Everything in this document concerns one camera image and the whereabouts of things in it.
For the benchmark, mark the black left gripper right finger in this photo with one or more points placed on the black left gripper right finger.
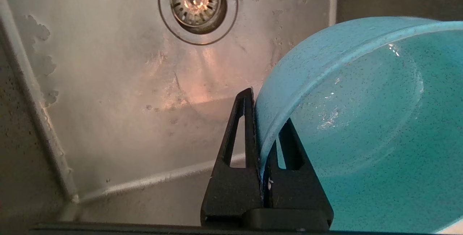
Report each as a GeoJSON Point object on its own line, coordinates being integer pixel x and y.
{"type": "Point", "coordinates": [293, 191]}

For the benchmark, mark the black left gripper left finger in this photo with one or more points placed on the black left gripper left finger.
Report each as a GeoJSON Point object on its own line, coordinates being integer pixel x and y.
{"type": "Point", "coordinates": [231, 191]}

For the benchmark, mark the teal bowl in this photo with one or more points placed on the teal bowl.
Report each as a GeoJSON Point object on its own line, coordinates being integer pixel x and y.
{"type": "Point", "coordinates": [361, 119]}

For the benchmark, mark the stainless steel sink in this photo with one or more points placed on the stainless steel sink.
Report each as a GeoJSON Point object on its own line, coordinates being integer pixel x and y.
{"type": "Point", "coordinates": [108, 83]}

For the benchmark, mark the metal sink drain strainer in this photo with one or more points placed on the metal sink drain strainer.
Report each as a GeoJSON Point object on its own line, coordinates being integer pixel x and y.
{"type": "Point", "coordinates": [195, 0]}

